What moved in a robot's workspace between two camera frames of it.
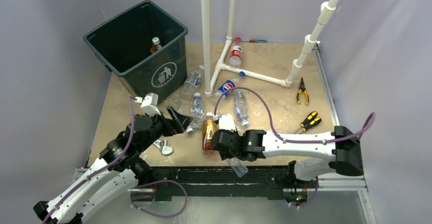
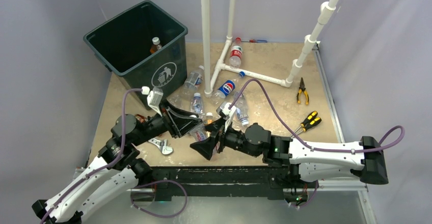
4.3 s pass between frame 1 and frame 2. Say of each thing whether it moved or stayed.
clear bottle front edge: moved
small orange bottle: stayed
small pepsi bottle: stayed
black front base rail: stayed
